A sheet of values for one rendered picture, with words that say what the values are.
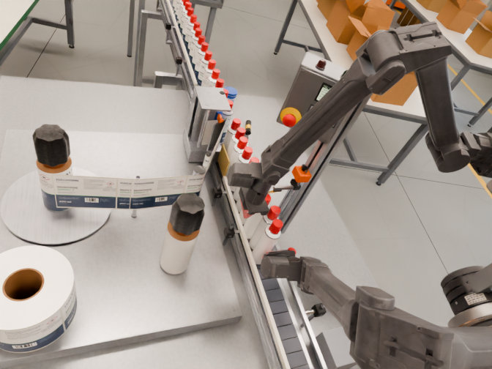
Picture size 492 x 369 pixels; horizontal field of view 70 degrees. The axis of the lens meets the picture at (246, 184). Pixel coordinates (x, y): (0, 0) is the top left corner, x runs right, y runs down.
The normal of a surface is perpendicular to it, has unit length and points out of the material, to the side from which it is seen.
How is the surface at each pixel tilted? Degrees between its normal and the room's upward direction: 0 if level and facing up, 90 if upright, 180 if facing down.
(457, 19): 90
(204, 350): 0
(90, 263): 0
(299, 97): 90
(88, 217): 0
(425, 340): 70
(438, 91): 96
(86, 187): 90
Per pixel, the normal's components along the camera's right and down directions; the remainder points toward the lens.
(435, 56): 0.05, 0.83
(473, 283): -0.95, -0.12
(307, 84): -0.29, 0.63
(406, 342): -0.73, -0.11
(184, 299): 0.29, -0.66
